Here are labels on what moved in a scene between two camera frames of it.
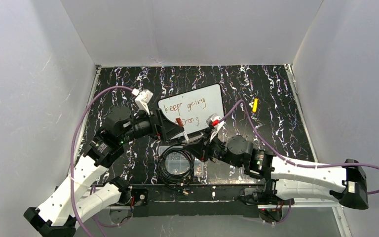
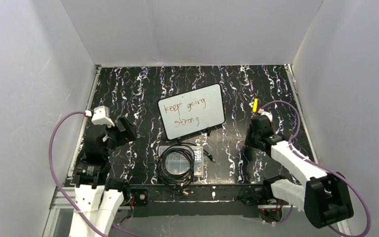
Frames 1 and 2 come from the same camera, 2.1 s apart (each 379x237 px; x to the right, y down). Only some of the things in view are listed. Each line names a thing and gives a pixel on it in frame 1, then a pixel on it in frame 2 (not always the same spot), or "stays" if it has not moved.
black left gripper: (158, 124) → (124, 127)
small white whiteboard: (193, 108) stays
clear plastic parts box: (178, 162) stays
